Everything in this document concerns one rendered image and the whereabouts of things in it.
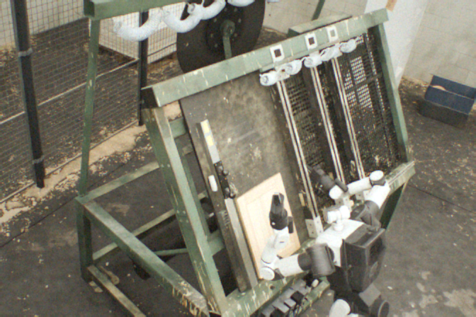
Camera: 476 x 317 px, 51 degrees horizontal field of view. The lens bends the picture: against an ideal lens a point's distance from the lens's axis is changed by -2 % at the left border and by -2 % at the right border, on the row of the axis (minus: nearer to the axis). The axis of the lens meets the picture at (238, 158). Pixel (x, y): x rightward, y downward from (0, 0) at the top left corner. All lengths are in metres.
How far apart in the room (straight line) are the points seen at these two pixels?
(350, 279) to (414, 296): 1.82
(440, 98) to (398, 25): 1.16
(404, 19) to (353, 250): 4.22
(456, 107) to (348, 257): 4.62
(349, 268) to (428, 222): 2.68
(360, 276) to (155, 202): 2.50
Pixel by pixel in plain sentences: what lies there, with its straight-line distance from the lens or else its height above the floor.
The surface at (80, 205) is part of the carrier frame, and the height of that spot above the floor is 0.77.
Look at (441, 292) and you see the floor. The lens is 4.54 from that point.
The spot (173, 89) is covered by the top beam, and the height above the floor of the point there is 1.91.
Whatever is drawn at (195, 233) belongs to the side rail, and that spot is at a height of 1.29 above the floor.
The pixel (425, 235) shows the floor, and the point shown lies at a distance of 4.99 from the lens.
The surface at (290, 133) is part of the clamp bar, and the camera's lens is 2.95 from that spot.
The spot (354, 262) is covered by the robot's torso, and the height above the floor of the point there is 1.30.
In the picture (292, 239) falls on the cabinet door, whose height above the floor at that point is 0.96.
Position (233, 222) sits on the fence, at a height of 1.24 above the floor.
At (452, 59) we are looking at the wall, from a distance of 7.82.
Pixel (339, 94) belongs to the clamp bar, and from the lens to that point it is 3.37.
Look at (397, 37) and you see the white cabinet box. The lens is 6.40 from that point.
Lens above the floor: 3.04
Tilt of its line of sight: 35 degrees down
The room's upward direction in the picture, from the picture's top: 9 degrees clockwise
